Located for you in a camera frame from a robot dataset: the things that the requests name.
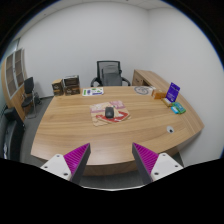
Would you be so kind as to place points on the teal packet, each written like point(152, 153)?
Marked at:
point(178, 108)

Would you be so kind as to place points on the grey backpack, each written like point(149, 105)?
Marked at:
point(111, 77)

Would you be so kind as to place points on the small orange box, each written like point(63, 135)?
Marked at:
point(159, 94)

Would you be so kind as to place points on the cartoon print mouse pad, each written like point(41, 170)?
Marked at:
point(98, 115)

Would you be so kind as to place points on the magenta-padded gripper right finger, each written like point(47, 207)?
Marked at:
point(146, 158)

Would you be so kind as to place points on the dark cardboard box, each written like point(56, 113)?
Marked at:
point(71, 81)

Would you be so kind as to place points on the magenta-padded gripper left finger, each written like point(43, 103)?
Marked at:
point(78, 156)

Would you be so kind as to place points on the purple sign stand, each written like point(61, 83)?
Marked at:
point(173, 92)

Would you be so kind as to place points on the black leather sofa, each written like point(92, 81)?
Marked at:
point(11, 136)

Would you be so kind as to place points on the white sticker sheet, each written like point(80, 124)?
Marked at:
point(93, 91)

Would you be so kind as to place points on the wooden side desk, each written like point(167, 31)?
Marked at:
point(143, 77)

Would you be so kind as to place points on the wide brown cardboard box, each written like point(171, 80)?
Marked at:
point(72, 91)

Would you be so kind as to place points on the black visitor chair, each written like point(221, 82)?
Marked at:
point(29, 86)

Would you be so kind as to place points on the black computer mouse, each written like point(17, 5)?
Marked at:
point(109, 112)

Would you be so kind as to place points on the wooden shelf unit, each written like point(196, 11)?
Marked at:
point(13, 93)

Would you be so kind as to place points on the round white patterned disc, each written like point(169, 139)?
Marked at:
point(143, 90)

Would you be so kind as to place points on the black mesh office chair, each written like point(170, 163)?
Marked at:
point(108, 63)

